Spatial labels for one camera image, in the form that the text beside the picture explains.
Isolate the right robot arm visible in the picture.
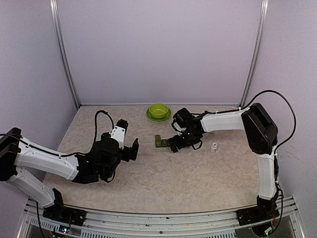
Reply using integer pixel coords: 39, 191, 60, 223
167, 103, 278, 220

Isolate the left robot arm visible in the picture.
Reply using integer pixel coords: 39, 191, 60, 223
0, 126, 139, 221

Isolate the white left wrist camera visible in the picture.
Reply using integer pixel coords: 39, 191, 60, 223
110, 119, 128, 150

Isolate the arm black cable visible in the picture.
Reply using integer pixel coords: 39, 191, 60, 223
245, 90, 297, 154
93, 110, 115, 144

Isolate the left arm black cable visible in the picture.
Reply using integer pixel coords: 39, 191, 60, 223
93, 110, 115, 144

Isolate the right aluminium frame post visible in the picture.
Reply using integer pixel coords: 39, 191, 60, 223
240, 0, 269, 106

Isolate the left aluminium frame post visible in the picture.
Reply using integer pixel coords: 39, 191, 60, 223
50, 0, 81, 110

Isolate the aluminium frame post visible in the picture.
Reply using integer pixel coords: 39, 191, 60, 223
240, 0, 269, 106
50, 0, 81, 110

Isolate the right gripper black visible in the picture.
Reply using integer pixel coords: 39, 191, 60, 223
168, 129, 199, 153

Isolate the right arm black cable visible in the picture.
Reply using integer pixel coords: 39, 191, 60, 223
245, 90, 297, 154

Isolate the green bowl with saucer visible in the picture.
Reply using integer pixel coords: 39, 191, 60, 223
146, 103, 171, 121

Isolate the green weekly pill organizer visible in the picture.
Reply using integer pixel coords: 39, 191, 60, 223
154, 134, 170, 148

